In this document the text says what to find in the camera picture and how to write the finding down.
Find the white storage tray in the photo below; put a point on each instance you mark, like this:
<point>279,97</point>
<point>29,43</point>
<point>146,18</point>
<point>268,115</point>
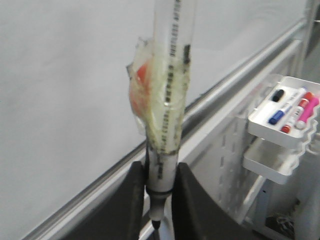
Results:
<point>258,124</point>
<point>272,161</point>

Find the white black whiteboard marker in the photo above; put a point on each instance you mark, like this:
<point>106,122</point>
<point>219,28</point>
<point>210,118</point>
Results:
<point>173,30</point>

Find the black capped marker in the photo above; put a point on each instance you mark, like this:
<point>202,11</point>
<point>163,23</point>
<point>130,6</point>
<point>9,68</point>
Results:
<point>272,101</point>

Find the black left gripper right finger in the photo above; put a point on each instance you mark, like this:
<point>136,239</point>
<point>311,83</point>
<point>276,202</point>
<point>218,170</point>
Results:
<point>196,216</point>

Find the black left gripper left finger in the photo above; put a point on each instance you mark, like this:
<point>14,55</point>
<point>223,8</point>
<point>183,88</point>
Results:
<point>120,217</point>

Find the red round magnet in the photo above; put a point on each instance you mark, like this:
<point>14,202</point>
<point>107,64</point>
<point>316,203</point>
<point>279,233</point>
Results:
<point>139,89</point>

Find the pink highlighter marker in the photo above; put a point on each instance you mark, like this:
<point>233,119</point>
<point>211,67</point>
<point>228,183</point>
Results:
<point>308,111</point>

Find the red capped marker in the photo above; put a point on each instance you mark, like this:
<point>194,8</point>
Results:
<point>299,109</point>

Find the white whiteboard with aluminium tray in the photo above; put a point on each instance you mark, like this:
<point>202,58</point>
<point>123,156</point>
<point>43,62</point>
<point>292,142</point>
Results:
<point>65,116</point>

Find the blue capped marker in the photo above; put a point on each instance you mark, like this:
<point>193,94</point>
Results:
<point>284,109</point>

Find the white lower storage tray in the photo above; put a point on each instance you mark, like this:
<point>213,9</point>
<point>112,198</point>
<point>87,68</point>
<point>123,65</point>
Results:
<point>272,161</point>

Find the white upper storage tray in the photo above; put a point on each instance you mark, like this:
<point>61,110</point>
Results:
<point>258,124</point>

